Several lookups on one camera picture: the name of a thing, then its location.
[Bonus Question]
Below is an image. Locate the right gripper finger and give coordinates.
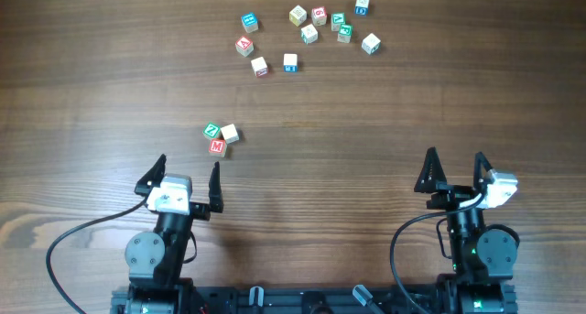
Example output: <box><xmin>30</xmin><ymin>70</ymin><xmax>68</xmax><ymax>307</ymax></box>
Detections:
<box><xmin>473</xmin><ymin>152</ymin><xmax>493</xmax><ymax>189</ymax></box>
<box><xmin>414</xmin><ymin>146</ymin><xmax>447</xmax><ymax>193</ymax></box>

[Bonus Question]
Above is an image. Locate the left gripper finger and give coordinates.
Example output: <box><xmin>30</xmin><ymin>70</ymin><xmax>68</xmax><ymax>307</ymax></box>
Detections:
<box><xmin>134</xmin><ymin>154</ymin><xmax>167</xmax><ymax>196</ymax></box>
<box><xmin>209</xmin><ymin>161</ymin><xmax>224</xmax><ymax>213</ymax></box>

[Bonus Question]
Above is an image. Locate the red M wooden block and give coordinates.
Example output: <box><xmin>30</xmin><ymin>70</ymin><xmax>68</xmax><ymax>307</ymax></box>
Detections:
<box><xmin>208</xmin><ymin>138</ymin><xmax>227</xmax><ymax>157</ymax></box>

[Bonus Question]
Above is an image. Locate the plain block yellow side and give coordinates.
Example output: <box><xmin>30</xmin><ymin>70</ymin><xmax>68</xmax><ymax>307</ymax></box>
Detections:
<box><xmin>221</xmin><ymin>124</ymin><xmax>240</xmax><ymax>144</ymax></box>

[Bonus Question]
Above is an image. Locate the green Z wooden block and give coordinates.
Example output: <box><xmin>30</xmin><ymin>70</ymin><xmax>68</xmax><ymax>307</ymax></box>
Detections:
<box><xmin>202</xmin><ymin>123</ymin><xmax>222</xmax><ymax>140</ymax></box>

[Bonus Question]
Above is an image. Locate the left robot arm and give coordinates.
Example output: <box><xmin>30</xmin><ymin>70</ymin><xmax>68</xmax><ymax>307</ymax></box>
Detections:
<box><xmin>110</xmin><ymin>155</ymin><xmax>224</xmax><ymax>314</ymax></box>

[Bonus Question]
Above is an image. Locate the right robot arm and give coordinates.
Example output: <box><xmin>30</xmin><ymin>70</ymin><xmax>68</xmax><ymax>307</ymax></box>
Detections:
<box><xmin>414</xmin><ymin>147</ymin><xmax>520</xmax><ymax>313</ymax></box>

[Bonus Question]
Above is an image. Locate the plain block red side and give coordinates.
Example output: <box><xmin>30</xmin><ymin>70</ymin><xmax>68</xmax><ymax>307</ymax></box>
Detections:
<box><xmin>251</xmin><ymin>57</ymin><xmax>268</xmax><ymax>77</ymax></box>

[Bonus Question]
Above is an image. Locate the plain block far right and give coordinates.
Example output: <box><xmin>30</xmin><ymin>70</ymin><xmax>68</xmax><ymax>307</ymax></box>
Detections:
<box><xmin>362</xmin><ymin>33</ymin><xmax>381</xmax><ymax>55</ymax></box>

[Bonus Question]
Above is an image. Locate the red A wooden block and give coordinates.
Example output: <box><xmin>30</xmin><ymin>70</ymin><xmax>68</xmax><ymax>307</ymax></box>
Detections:
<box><xmin>235</xmin><ymin>36</ymin><xmax>254</xmax><ymax>57</ymax></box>

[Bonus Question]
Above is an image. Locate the plain block blue side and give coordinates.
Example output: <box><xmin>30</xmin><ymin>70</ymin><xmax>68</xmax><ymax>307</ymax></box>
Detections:
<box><xmin>283</xmin><ymin>53</ymin><xmax>298</xmax><ymax>72</ymax></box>

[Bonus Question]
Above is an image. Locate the green F wooden block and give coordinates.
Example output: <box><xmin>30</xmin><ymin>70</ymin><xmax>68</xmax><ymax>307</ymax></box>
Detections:
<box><xmin>337</xmin><ymin>25</ymin><xmax>353</xmax><ymax>43</ymax></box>

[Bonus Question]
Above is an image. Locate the blue-top wooden block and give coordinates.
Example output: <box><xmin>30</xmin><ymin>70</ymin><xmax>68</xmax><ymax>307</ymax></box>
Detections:
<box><xmin>241</xmin><ymin>13</ymin><xmax>259</xmax><ymax>33</ymax></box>

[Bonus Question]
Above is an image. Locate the green V wooden block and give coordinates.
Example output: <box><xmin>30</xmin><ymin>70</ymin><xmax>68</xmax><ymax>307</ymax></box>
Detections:
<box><xmin>331</xmin><ymin>13</ymin><xmax>345</xmax><ymax>32</ymax></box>

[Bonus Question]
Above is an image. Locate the block blue C side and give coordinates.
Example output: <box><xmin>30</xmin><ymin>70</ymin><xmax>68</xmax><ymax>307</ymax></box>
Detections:
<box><xmin>354</xmin><ymin>0</ymin><xmax>370</xmax><ymax>16</ymax></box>

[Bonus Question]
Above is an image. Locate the red 9 wooden block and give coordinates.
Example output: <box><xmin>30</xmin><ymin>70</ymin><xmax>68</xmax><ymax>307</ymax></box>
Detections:
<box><xmin>311</xmin><ymin>6</ymin><xmax>328</xmax><ymax>27</ymax></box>

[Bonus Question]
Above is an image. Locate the yellow-top wooden block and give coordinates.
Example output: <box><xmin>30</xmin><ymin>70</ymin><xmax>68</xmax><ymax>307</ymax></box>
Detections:
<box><xmin>289</xmin><ymin>5</ymin><xmax>308</xmax><ymax>27</ymax></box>

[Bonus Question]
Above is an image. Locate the right camera cable black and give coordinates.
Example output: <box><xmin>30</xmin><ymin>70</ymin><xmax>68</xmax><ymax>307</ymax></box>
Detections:
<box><xmin>389</xmin><ymin>192</ymin><xmax>484</xmax><ymax>314</ymax></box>

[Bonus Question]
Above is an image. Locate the camera cable black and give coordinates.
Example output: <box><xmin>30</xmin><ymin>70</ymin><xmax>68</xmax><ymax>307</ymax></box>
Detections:
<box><xmin>45</xmin><ymin>198</ymin><xmax>150</xmax><ymax>314</ymax></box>
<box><xmin>389</xmin><ymin>192</ymin><xmax>484</xmax><ymax>314</ymax></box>

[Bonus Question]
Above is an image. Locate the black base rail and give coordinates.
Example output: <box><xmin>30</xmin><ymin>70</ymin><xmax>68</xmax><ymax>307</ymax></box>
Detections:
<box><xmin>110</xmin><ymin>284</ymin><xmax>519</xmax><ymax>314</ymax></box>

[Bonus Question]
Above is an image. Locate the left camera cable black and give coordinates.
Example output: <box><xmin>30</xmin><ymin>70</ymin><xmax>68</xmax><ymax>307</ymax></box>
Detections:
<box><xmin>45</xmin><ymin>198</ymin><xmax>150</xmax><ymax>314</ymax></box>

